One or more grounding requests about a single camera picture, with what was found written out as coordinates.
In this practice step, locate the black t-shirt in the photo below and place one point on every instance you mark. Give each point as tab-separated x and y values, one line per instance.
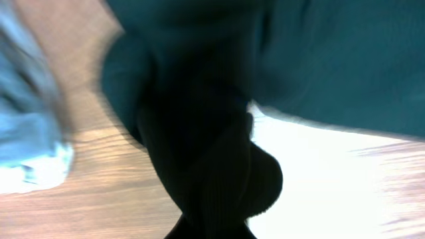
182	74

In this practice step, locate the light blue printed t-shirt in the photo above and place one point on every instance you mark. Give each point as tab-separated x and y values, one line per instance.
36	148

